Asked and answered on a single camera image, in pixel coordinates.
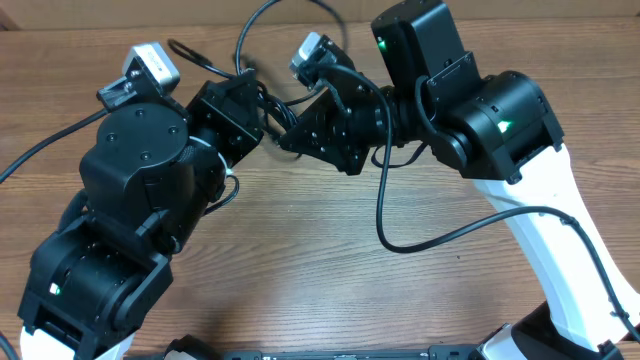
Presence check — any black USB cable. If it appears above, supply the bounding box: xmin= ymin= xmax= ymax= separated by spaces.
xmin=167 ymin=0 xmax=350 ymax=151

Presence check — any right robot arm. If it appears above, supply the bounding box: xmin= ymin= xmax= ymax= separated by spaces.
xmin=280 ymin=1 xmax=639 ymax=359

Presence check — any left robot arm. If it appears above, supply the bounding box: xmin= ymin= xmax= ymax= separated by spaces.
xmin=18 ymin=73 xmax=262 ymax=359

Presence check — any black right camera cable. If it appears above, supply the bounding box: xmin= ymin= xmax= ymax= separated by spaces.
xmin=319 ymin=63 xmax=640 ymax=346

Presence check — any black camera cable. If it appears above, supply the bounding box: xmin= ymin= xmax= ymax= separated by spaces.
xmin=0 ymin=107 xmax=109 ymax=185
xmin=319 ymin=63 xmax=640 ymax=346

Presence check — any black left camera cable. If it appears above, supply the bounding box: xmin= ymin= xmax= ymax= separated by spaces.
xmin=0 ymin=107 xmax=109 ymax=185

